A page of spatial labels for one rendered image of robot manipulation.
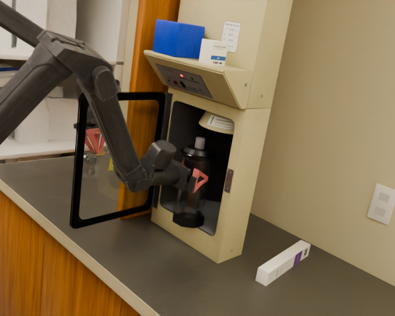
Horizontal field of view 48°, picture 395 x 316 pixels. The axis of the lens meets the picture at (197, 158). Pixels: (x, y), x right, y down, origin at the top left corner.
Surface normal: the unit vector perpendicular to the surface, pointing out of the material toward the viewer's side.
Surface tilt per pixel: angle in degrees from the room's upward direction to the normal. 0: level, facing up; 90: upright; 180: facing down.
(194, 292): 0
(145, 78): 90
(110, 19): 90
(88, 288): 90
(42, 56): 58
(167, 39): 90
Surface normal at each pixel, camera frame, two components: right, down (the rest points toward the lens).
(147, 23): 0.69, 0.31
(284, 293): 0.15, -0.94
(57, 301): -0.71, 0.11
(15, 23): 0.48, 0.34
